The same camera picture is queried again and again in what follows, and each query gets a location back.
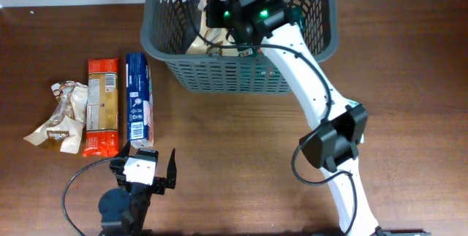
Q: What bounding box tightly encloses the beige brown snack wrapper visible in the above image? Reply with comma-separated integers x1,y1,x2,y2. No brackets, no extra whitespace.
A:
186,0,239,57

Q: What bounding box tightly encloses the orange pasta packet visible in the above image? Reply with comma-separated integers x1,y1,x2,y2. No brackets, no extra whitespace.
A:
82,58,119,157

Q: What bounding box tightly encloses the grey plastic basket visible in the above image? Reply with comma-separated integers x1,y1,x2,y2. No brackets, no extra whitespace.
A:
141,0,339,94

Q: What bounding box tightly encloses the blue carton box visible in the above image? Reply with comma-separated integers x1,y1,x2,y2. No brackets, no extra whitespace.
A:
126,53,154,148

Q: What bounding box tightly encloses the green coffee bag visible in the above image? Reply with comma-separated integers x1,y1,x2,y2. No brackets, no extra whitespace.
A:
230,6,305,57

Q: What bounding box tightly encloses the light blue wipes packet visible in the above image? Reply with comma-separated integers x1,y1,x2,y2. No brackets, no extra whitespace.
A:
347,99,369,144

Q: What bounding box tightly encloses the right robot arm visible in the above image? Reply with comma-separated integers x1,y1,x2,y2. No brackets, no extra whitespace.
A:
207,0,384,235

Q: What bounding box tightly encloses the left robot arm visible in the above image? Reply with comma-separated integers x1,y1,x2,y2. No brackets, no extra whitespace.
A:
98,142,177,236

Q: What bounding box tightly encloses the beige crumpled snack bag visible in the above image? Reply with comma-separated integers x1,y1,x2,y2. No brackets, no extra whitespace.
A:
24,80,88,154

